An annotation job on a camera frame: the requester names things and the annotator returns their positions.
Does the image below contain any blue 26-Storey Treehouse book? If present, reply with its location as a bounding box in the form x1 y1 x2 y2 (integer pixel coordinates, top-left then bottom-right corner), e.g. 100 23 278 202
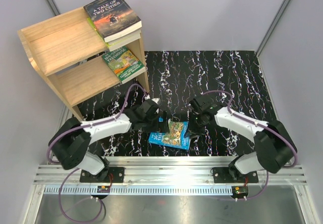
148 120 190 150

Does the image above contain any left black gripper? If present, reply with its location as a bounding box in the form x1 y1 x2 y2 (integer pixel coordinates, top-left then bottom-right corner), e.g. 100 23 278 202
142 111 170 134

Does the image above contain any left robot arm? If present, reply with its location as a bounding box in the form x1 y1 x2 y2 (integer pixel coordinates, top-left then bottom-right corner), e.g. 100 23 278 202
48 98 170 182

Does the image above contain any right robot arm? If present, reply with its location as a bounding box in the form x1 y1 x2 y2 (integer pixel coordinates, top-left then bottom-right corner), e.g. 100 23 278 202
185 95 297 182

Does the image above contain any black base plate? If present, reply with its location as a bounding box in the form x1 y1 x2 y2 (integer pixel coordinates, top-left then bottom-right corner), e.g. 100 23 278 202
79 166 125 183
210 166 259 184

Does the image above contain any aluminium mounting rail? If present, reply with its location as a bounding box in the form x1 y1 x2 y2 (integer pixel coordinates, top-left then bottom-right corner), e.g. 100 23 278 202
33 156 307 196

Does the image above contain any purple cable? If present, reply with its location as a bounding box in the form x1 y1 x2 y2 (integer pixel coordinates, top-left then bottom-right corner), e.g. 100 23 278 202
46 84 152 223
201 90 298 201

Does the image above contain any black marble pattern mat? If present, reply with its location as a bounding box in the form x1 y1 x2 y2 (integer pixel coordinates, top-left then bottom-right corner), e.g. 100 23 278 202
89 50 276 156

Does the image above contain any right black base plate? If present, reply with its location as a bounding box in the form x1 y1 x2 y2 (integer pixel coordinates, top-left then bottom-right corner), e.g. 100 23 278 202
210 166 259 184

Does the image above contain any green 65-Storey Treehouse book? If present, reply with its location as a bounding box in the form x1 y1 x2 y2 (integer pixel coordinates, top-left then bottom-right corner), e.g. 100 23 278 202
87 13 142 51

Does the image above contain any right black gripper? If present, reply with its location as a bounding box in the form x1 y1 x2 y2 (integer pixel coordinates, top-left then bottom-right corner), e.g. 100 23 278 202
184 111 206 139

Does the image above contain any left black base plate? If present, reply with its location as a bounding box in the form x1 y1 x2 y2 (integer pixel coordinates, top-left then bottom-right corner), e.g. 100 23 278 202
79 166 125 183

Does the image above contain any blue paperback book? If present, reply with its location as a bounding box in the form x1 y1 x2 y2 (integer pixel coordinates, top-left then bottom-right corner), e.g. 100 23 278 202
103 29 141 45

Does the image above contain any green 104-Storey Treehouse book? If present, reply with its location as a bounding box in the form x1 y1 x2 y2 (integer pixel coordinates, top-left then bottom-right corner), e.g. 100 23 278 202
101 46 146 84

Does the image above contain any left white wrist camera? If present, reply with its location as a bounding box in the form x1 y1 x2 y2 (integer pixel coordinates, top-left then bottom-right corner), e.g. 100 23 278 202
144 95 162 107

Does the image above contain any dark Tale of Two Cities book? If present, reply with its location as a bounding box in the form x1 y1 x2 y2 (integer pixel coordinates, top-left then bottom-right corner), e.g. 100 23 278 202
83 0 142 43

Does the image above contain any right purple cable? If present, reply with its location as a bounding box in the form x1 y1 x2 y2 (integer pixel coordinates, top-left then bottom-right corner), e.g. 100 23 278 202
201 90 298 201

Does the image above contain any wooden two-tier shelf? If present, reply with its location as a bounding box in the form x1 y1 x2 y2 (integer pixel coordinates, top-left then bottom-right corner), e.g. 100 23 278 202
17 6 150 124

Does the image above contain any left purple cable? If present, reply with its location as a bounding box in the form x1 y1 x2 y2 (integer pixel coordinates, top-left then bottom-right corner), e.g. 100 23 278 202
46 84 152 223

